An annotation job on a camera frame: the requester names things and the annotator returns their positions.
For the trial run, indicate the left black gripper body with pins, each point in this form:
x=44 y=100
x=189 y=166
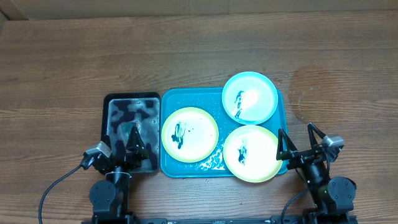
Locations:
x=128 y=164

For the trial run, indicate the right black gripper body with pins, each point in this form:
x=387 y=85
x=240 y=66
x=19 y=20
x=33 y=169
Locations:
x=302 y=156

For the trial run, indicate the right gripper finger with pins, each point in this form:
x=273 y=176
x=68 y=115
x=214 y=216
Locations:
x=312 y=132
x=285 y=148

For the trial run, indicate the pink green sponge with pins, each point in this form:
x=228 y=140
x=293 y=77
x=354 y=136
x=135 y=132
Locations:
x=125 y=130

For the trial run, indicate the yellow plate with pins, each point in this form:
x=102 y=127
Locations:
x=189 y=134
x=249 y=153

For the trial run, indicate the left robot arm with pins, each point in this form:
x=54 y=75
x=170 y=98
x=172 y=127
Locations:
x=110 y=197

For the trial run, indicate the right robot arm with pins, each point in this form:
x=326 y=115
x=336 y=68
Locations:
x=333 y=197

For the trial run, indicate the black water tray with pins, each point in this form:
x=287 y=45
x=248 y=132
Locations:
x=143 y=108

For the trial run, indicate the teal plastic tray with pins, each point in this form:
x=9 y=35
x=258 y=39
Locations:
x=208 y=99

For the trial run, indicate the light blue plate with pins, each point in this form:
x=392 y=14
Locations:
x=249 y=98

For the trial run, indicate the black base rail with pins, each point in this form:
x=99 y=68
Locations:
x=217 y=221

